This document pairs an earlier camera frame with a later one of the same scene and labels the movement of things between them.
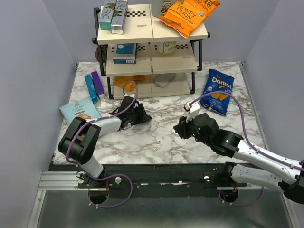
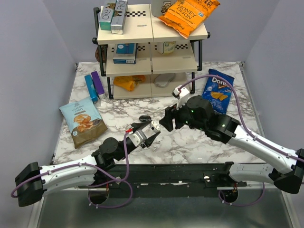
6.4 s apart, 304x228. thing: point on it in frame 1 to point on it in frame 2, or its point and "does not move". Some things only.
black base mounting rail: [160, 180] does not move
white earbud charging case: [174, 133] to [155, 127]
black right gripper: [181, 128] to [171, 112]
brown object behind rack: [104, 53] does not move
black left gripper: [142, 117] to [148, 141]
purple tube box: [99, 85] does not move
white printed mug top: [160, 7] does not move
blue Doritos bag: [217, 81] does not move
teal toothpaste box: [105, 17] does not move
